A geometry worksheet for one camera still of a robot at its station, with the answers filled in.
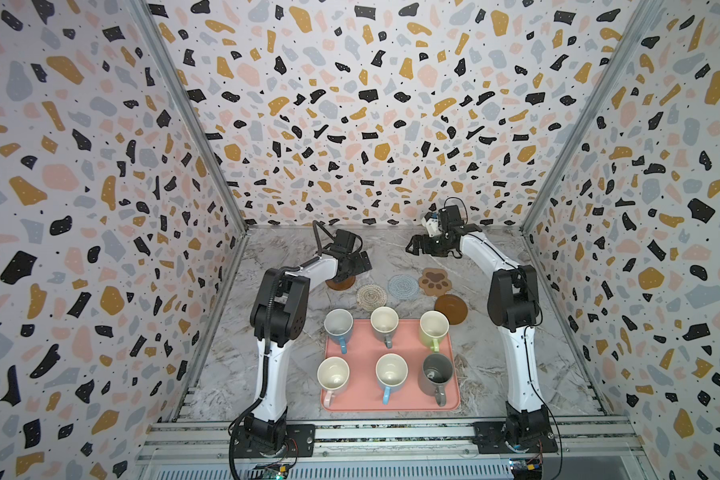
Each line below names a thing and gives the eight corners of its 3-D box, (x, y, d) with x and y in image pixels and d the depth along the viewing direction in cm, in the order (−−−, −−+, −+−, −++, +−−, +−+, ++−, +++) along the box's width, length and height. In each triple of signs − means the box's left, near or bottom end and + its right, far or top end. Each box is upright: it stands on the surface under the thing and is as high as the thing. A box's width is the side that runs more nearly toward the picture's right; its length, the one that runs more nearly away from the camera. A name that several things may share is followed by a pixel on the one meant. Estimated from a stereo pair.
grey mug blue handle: (325, 359, 88) (321, 345, 81) (329, 324, 95) (326, 308, 88) (351, 359, 88) (350, 345, 81) (354, 324, 96) (352, 308, 88)
